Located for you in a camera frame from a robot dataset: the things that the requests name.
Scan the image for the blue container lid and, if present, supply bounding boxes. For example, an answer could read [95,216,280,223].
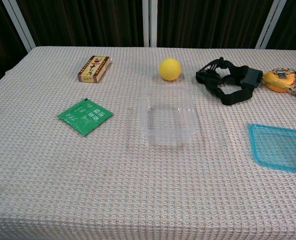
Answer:
[247,123,296,175]

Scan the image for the clear plastic container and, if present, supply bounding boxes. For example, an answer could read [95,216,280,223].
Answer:
[139,86,198,149]

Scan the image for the red and gold small box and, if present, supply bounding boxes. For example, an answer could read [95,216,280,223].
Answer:
[77,55,113,83]

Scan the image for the yellow foam ball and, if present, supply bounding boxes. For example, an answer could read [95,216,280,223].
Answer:
[159,57,183,81]

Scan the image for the green tea sachet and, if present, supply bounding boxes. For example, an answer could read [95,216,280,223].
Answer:
[57,98,114,137]

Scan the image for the pink waffle tablecloth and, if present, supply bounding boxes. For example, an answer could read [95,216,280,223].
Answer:
[0,46,296,240]

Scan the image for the dark pleated curtain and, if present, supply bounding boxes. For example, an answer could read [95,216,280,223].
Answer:
[0,0,296,91]

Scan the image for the orange tape measure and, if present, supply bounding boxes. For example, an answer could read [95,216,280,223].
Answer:
[262,67,296,94]

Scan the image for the white metal frame post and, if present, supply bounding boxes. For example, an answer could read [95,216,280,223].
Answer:
[142,0,158,48]
[255,0,288,50]
[1,0,37,50]

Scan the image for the black strap harness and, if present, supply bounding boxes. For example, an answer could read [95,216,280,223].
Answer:
[195,56,264,106]

